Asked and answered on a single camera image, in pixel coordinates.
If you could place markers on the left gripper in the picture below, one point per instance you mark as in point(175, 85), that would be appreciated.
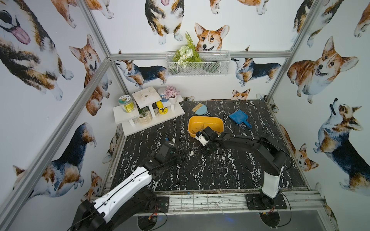
point(179, 155)

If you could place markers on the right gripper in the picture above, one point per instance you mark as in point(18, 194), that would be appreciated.
point(206, 137)

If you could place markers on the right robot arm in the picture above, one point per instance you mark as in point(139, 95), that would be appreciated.
point(271, 157)

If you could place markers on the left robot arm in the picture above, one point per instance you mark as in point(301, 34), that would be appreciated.
point(130, 196)

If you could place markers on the yellow plastic storage box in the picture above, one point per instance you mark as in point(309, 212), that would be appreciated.
point(199, 123)

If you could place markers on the blue plastic scoop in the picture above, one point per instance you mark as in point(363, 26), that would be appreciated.
point(240, 117)

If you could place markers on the light blue hand brush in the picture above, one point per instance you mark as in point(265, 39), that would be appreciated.
point(201, 109)

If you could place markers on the small plant in woven pot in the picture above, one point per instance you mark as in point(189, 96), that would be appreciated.
point(145, 115)

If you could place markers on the white tiered shelf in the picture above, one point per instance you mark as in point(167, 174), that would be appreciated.
point(146, 97)

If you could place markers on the pink flowers in white pot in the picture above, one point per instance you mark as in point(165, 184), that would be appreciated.
point(171, 93)

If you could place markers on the green lidded glass jar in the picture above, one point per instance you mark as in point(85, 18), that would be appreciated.
point(126, 103)

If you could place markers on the green white artificial plant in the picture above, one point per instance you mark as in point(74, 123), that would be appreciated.
point(187, 55)

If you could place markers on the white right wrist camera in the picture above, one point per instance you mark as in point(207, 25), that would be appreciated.
point(202, 139)

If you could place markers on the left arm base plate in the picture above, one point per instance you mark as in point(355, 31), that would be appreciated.
point(157, 204)

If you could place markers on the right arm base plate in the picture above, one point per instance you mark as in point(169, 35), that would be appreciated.
point(263, 202)

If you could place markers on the white wire wall basket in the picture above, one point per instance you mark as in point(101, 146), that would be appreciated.
point(207, 64)

